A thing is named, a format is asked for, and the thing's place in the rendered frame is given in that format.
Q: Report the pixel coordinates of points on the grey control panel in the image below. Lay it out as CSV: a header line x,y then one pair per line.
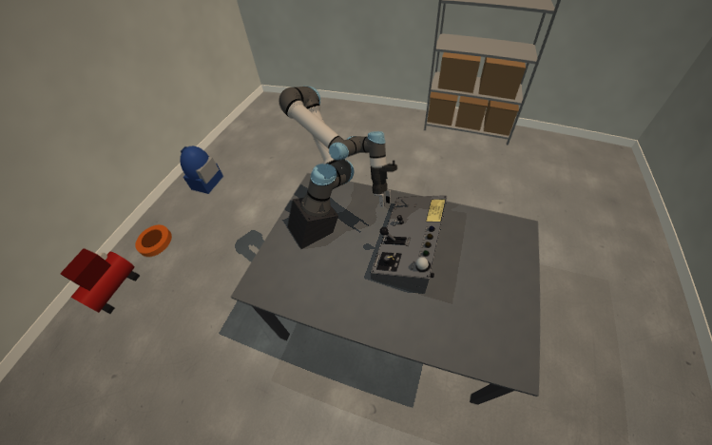
x,y
396,256

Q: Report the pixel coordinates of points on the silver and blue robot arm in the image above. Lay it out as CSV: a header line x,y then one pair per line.
x,y
301,103

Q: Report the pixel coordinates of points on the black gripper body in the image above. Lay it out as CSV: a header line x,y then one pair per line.
x,y
379,174

